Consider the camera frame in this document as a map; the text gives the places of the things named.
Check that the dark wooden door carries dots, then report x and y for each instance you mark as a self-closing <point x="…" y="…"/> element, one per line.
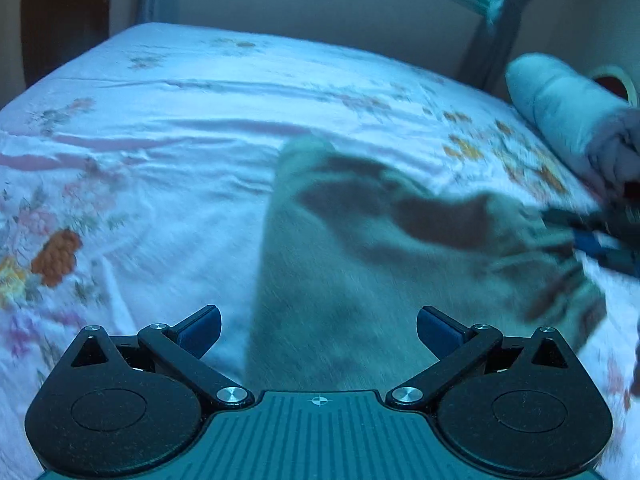
<point x="54" y="32"/>

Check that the grey fleece pants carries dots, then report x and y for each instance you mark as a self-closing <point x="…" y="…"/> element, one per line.
<point x="353" y="249"/>

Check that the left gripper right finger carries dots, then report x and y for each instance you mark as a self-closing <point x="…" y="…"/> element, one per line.
<point x="439" y="333"/>

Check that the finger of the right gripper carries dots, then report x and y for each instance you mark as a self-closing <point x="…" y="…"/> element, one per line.
<point x="580" y="221"/>
<point x="600" y="249"/>

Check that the grey headboard frame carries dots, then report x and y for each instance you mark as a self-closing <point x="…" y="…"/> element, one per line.
<point x="468" y="40"/>

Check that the floral white bed sheet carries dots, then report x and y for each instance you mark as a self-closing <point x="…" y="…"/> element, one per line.
<point x="136" y="180"/>

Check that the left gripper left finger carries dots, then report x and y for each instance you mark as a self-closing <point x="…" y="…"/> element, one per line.
<point x="199" y="332"/>

